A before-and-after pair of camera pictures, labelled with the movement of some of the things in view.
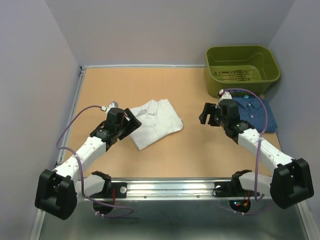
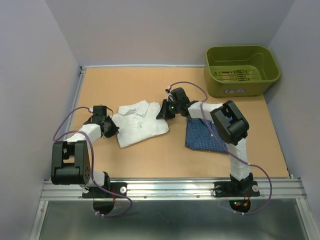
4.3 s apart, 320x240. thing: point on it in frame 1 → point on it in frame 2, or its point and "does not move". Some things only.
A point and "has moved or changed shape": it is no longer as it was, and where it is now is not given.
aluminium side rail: (62, 152) does not move
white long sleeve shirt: (158, 119) has moved or changed shape
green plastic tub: (251, 67) does not move
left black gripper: (132, 124) → (114, 130)
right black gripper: (210, 108) → (163, 113)
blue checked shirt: (255, 109) → (200, 135)
